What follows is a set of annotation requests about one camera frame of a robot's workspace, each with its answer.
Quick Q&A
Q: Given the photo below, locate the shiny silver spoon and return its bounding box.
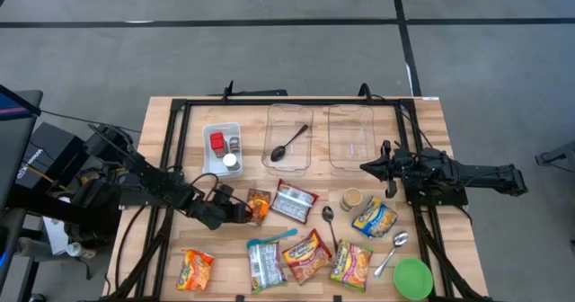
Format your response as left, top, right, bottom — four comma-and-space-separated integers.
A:
373, 230, 410, 280

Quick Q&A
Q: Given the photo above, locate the clear plastic container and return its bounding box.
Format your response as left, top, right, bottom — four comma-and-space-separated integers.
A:
327, 103, 381, 173
261, 103, 314, 173

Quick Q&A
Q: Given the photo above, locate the brown orange pouch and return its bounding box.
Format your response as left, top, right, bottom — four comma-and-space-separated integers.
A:
245, 187, 273, 227

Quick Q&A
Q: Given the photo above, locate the black spoon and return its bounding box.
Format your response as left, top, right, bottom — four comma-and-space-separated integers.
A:
270, 123, 311, 163

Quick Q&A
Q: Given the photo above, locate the black metal table frame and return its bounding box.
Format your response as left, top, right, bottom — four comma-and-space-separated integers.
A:
101, 95, 493, 302

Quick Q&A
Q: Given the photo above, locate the black box white logo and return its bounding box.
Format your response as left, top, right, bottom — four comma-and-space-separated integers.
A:
15, 121, 95, 191

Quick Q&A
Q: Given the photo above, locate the black round device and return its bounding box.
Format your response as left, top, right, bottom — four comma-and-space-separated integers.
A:
71, 175, 122, 213

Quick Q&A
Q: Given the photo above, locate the tan-lidded jar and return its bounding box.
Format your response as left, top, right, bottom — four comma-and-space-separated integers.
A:
340, 186, 365, 213

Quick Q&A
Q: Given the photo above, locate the white plastic bin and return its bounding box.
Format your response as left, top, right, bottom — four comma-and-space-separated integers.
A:
200, 121, 244, 179

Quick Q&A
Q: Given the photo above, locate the tilted dark display screen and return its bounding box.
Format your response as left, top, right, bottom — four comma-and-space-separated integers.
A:
0, 84, 44, 209

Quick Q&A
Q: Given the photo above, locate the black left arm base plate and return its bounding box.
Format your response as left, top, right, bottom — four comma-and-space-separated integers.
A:
119, 187, 183, 208

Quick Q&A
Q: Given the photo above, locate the red roast beef ramen packet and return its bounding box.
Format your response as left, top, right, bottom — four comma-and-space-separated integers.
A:
269, 178, 321, 226

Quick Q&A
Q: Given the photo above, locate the orange ramen packet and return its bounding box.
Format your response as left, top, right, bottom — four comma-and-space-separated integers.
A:
175, 248, 217, 292

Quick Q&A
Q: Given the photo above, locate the green plastic bowl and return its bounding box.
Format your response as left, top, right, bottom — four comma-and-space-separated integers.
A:
393, 257, 435, 301

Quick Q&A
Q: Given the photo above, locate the dark metal spoon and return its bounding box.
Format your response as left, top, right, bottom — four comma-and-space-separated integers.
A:
321, 205, 341, 254

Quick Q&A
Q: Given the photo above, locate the red yellow ramen packet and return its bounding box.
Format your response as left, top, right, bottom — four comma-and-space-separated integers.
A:
281, 227, 334, 287

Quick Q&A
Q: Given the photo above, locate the thin black cable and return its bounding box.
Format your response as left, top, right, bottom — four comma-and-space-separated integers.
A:
40, 110, 98, 127

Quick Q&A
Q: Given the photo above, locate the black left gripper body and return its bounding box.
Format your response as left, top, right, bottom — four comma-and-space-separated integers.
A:
197, 183, 239, 231

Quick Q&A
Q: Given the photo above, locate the red floral spice tin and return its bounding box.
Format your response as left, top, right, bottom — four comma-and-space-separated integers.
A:
208, 131, 229, 159

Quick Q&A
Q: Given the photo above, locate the teal plastic spoon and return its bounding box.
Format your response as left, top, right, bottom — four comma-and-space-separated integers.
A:
245, 227, 299, 251

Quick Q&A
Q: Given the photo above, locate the thick black cable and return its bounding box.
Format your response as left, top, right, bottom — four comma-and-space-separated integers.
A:
114, 205, 149, 294

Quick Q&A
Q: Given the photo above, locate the black flat bar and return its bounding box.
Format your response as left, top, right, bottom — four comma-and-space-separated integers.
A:
208, 89, 288, 98

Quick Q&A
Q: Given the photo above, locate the white paper sheet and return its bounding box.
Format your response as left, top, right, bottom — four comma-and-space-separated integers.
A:
42, 216, 68, 256

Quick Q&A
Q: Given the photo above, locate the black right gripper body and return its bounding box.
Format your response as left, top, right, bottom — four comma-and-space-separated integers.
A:
380, 139, 423, 200

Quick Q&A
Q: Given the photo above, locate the blue ramen packet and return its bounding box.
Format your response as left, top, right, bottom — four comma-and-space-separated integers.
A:
350, 195, 400, 240

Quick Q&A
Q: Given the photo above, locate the green-edged pink ramen packet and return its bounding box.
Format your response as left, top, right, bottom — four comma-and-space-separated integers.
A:
246, 240, 288, 295

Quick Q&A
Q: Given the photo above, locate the grey furniture leg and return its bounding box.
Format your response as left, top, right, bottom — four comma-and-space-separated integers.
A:
534, 139, 575, 177

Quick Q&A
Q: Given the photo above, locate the yellow-green pink ramen packet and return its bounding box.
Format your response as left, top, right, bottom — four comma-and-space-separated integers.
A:
329, 239, 375, 293

